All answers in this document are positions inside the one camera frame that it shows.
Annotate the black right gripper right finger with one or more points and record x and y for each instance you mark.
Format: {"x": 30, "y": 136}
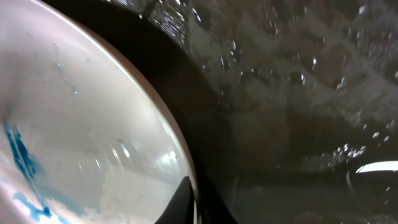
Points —
{"x": 213, "y": 209}

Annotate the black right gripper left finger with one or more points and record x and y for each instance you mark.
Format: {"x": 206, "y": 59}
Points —
{"x": 180, "y": 209}

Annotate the white plate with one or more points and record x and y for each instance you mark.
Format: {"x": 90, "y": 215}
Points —
{"x": 85, "y": 138}

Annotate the grey metal tray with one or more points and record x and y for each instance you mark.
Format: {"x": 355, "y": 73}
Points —
{"x": 289, "y": 107}

